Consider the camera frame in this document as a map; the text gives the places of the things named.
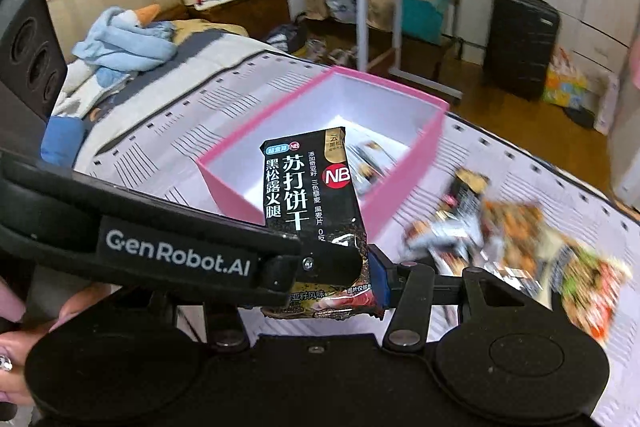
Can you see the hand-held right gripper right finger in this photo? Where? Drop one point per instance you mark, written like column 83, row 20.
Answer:
column 382, row 279

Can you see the black cracker packet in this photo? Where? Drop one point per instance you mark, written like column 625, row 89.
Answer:
column 300, row 187

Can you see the grey snack packet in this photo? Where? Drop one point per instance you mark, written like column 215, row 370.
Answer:
column 440, row 242

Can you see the clear mixed nut bag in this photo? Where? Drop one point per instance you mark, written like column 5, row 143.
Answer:
column 595, row 292

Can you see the brown nut snack bag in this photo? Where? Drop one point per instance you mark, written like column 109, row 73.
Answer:
column 512, row 232

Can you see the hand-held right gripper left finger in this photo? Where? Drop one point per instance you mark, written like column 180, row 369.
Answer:
column 222, row 322

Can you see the blue pillow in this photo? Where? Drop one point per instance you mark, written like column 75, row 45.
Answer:
column 62, row 142

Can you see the pink cardboard box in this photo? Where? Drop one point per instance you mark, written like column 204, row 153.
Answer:
column 235, row 202

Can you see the snack packets inside box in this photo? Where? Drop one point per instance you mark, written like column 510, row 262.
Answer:
column 372, row 162

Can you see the person's left hand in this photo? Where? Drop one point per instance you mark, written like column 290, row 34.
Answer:
column 80, row 304

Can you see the white line-patterned bedsheet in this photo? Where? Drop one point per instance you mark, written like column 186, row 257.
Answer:
column 200, row 107

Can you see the blue plush toy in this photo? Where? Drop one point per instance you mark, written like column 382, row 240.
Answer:
column 130, row 42

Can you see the teal plastic bag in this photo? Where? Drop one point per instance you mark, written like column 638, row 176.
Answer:
column 425, row 14

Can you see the black snack packet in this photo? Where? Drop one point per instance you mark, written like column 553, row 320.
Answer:
column 467, row 192

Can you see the wooden nightstand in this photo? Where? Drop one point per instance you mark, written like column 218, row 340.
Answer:
column 250, row 9

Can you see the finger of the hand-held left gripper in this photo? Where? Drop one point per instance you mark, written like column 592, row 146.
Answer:
column 287, row 272

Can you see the white paper bag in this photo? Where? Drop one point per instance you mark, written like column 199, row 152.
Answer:
column 607, row 102

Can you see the black suitcase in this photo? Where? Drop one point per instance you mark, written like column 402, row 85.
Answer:
column 520, row 47

